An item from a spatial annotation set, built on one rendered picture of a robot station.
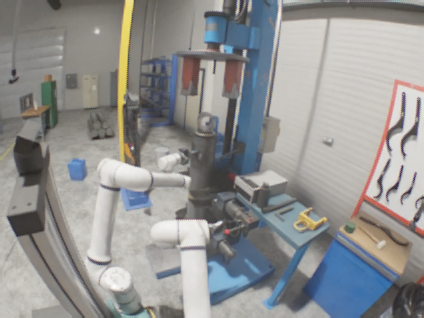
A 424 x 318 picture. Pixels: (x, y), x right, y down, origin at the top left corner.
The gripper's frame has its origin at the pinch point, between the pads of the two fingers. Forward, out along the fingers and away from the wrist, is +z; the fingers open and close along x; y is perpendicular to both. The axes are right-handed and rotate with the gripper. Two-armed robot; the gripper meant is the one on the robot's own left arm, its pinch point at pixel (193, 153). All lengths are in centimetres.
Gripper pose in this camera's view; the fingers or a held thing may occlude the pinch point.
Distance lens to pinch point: 171.2
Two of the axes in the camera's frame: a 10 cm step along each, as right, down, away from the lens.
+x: -1.0, 9.1, 3.9
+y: -7.8, -3.2, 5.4
